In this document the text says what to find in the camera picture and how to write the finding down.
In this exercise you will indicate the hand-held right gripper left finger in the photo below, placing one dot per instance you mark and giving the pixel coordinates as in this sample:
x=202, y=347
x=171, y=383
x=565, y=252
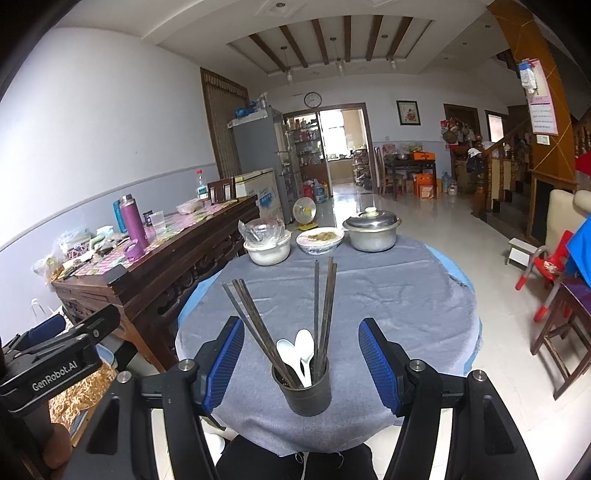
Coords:
x=226, y=364

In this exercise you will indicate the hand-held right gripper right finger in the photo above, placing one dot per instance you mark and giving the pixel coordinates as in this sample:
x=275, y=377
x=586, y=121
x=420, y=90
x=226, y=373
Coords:
x=378, y=364

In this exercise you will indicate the white plastic spoon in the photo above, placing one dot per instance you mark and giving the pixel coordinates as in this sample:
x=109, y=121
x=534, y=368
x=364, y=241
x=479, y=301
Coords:
x=304, y=341
x=285, y=350

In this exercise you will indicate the bunch of dark chopsticks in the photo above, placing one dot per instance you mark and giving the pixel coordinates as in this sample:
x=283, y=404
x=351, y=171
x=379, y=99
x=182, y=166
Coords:
x=316, y=314

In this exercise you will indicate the dark grey utensil cup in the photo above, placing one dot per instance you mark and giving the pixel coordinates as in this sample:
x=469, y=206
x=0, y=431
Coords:
x=304, y=397

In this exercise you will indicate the yellow patterned cushion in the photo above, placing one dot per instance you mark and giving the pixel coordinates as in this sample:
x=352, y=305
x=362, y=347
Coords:
x=78, y=397

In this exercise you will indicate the grey tablecloth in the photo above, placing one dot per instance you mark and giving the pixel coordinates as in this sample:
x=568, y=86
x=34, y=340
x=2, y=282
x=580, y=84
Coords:
x=392, y=286

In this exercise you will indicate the person's black pants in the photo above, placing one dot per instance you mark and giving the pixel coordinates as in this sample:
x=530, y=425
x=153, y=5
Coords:
x=258, y=461

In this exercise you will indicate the dark carved wooden sideboard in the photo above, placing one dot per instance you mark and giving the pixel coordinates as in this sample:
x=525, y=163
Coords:
x=161, y=277

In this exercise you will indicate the black box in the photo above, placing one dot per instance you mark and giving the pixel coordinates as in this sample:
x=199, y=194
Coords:
x=116, y=274

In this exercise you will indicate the white plastic bowl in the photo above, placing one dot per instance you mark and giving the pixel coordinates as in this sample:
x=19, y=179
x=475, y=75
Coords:
x=268, y=254

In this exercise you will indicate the aluminium pot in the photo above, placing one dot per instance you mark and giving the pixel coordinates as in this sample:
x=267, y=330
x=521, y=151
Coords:
x=371, y=237

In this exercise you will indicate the glass bowl with food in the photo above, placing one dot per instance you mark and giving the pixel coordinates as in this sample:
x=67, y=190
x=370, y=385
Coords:
x=318, y=244

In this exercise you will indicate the aluminium pot lid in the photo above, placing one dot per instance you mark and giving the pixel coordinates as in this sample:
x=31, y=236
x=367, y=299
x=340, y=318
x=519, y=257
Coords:
x=369, y=221

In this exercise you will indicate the purple thermos cup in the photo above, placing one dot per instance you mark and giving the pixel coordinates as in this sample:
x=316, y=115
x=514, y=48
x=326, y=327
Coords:
x=135, y=251

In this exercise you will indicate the clear plastic cup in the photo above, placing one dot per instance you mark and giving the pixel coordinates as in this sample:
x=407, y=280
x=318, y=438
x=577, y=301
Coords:
x=158, y=221

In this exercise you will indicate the teal bottle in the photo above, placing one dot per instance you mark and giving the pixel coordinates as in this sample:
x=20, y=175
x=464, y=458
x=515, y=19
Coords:
x=117, y=214

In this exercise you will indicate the purple thermos bottle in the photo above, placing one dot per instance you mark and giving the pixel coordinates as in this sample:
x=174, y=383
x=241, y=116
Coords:
x=131, y=221

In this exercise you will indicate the small electric fan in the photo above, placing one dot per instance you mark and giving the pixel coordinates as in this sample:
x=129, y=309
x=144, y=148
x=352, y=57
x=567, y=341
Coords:
x=304, y=210

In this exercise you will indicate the clear water bottle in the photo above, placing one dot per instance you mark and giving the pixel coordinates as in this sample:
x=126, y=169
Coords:
x=202, y=187

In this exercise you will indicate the white chest freezer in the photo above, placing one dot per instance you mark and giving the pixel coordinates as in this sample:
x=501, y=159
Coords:
x=258, y=184

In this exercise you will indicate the small white stool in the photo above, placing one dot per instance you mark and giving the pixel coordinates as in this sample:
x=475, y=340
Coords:
x=521, y=247

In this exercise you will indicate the tall orange box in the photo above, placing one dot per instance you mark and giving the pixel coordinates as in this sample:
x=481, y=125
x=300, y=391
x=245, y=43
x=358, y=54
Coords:
x=425, y=184

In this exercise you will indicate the large water jug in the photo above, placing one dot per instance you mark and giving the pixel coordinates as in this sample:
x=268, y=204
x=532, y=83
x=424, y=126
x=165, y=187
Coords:
x=446, y=183

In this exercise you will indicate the red plastic child chair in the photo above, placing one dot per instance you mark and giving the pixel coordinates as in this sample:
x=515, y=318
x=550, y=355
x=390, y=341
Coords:
x=551, y=265

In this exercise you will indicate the dark wooden chair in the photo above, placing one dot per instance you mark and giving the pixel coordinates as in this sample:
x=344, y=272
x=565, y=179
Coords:
x=568, y=295

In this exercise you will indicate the dark wooden side table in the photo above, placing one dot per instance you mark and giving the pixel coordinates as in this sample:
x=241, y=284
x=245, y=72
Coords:
x=397, y=164

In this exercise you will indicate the flat orange box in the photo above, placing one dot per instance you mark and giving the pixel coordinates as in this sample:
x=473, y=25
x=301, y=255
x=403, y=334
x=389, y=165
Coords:
x=422, y=156

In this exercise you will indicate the grey refrigerator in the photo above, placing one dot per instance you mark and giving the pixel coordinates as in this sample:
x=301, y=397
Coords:
x=254, y=143

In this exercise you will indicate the wooden stair railing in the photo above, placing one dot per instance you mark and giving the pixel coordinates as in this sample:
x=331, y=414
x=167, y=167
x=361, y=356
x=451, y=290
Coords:
x=494, y=170

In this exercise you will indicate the blue garment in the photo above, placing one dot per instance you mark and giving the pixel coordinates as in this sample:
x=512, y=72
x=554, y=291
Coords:
x=581, y=254

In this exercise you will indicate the cream armchair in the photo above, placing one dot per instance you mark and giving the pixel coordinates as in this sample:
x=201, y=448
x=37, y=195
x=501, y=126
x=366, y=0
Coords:
x=561, y=212

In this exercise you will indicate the brown door curtain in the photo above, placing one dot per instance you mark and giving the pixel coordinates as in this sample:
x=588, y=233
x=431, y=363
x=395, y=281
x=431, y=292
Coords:
x=221, y=120

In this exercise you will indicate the orange wooden pillar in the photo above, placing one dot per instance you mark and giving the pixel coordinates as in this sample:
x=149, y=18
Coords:
x=554, y=157

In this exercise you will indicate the brown wooden frame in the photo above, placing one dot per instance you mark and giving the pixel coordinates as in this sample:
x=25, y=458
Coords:
x=221, y=189

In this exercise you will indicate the framed wall picture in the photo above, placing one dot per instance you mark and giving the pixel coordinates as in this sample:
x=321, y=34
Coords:
x=408, y=113

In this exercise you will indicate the round wall clock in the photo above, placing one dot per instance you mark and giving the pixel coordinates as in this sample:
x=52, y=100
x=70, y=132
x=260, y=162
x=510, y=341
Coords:
x=312, y=99

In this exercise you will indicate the pink wall calendar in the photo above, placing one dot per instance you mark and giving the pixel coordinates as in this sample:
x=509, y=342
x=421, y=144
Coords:
x=542, y=110

